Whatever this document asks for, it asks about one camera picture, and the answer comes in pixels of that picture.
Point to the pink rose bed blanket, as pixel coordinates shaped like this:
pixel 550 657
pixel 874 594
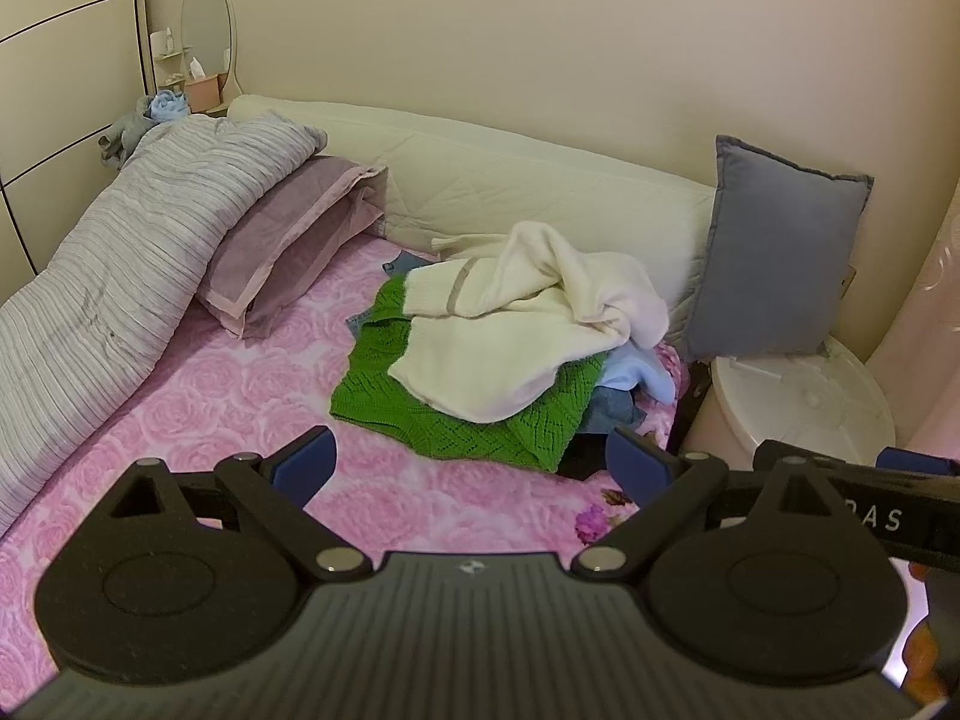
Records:
pixel 212 395

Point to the cream knitted sweater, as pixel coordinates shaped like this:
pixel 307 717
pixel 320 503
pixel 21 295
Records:
pixel 544 297

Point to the cream padded headboard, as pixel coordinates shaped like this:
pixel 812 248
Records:
pixel 449 179

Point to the white round bin lid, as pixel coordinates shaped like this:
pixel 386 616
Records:
pixel 827 402

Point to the oval vanity mirror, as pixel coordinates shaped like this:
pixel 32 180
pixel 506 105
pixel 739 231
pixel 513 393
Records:
pixel 207 38

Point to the person's right hand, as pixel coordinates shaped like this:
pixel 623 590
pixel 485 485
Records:
pixel 931 653

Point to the cream wardrobe doors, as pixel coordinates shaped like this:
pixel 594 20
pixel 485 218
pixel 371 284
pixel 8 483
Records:
pixel 70 68

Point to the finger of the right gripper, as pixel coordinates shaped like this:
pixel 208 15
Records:
pixel 907 461

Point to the grey square cushion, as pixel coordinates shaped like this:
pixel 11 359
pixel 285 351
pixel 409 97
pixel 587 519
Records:
pixel 778 250

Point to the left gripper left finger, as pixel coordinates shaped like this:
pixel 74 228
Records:
pixel 269 495

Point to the pink tissue box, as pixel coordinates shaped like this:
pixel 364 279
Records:
pixel 205 93

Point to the mauve pillow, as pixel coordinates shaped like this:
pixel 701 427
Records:
pixel 280 246

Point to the blue denim garment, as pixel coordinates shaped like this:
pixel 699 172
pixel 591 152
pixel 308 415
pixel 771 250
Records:
pixel 609 408

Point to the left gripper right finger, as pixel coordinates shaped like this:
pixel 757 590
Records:
pixel 673 494

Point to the grey striped duvet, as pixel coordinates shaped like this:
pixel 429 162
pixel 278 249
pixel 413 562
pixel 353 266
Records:
pixel 80 339

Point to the light blue garment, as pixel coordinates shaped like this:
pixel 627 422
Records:
pixel 630 367

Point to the green knitted sweater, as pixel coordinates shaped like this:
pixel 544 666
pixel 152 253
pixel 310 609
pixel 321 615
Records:
pixel 437 387

